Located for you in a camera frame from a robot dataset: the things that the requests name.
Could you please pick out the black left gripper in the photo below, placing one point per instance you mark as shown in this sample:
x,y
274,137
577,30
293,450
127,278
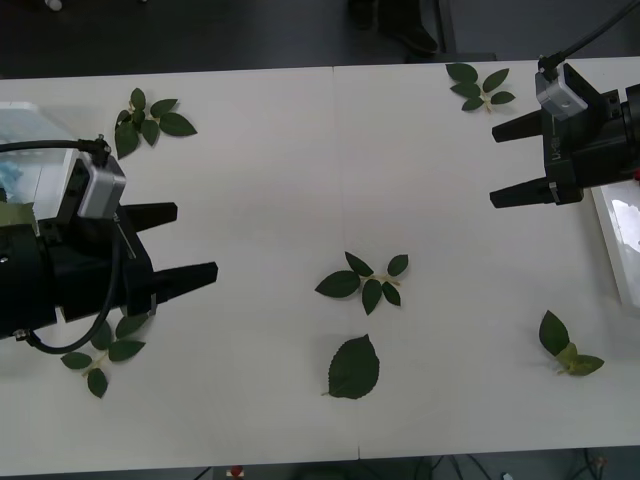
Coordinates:
x,y
90,270

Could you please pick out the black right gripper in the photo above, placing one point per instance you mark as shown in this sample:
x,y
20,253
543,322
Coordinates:
x,y
585,150

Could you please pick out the green leaf sprig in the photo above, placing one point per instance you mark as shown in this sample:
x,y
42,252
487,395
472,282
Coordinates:
x,y
127,350
175,122
462,72
340,282

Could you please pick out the shallow white box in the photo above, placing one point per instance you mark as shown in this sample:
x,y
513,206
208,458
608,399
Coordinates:
x,y
615,270
50,175

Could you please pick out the black desk leg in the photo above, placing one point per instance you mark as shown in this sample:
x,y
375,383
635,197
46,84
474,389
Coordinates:
x,y
446,25

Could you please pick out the person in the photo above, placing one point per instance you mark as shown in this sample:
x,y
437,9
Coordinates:
x,y
410,30

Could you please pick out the leaf sprig with pale leaf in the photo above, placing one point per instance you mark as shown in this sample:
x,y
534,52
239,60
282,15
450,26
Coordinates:
x,y
552,332

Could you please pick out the single large green leaf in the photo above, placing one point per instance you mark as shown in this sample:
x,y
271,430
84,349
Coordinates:
x,y
355,367

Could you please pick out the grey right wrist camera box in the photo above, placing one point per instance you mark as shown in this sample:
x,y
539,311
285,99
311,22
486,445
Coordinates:
x,y
560,95

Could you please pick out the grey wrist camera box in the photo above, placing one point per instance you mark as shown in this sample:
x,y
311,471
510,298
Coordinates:
x,y
560,95
100,187

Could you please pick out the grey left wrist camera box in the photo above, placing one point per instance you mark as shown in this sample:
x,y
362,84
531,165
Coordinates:
x,y
100,187

